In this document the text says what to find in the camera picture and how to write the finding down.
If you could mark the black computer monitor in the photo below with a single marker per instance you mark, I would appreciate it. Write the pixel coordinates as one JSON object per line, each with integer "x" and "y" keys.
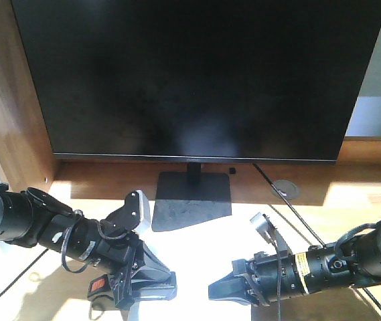
{"x": 198, "y": 81}

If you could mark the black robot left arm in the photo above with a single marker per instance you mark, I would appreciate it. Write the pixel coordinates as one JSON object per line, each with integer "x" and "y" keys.
{"x": 34, "y": 217}

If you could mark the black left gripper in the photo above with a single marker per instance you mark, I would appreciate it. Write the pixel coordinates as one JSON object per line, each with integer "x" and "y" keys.
{"x": 119, "y": 260}

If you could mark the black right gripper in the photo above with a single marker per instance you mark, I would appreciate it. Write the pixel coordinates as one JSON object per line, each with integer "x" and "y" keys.
{"x": 259, "y": 281}

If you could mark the white paper sheet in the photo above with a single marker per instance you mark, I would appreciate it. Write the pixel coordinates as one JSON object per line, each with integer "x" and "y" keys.
{"x": 199, "y": 255}

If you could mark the wooden desk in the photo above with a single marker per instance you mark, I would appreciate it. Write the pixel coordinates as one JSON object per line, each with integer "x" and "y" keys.
{"x": 333, "y": 199}

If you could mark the grey desk cable grommet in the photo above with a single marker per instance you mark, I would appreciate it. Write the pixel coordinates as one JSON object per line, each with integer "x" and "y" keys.
{"x": 288, "y": 189}

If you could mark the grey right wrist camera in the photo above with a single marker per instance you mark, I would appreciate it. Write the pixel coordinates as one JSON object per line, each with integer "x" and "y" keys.
{"x": 264, "y": 227}

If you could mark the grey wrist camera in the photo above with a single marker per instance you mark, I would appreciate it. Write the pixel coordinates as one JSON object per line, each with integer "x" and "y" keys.
{"x": 264, "y": 227}
{"x": 133, "y": 216}

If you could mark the black stapler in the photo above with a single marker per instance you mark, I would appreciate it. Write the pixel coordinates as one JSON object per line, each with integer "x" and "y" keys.
{"x": 109, "y": 292}

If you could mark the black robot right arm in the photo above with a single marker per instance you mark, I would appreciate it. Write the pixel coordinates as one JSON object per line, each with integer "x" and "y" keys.
{"x": 354, "y": 260}

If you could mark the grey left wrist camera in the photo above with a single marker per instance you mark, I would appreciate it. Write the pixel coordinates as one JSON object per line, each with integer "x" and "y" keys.
{"x": 133, "y": 216}

